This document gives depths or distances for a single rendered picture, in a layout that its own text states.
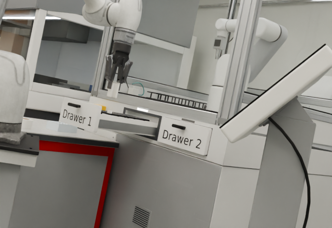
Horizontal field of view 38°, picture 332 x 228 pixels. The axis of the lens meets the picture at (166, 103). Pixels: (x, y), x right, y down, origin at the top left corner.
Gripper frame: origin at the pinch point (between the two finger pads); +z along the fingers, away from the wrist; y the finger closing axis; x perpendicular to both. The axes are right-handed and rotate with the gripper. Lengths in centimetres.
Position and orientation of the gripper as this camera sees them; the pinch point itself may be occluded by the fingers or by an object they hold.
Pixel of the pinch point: (113, 90)
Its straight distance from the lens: 208.4
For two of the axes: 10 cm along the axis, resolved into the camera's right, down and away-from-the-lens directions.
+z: -2.1, 9.8, 0.0
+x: -6.4, -1.3, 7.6
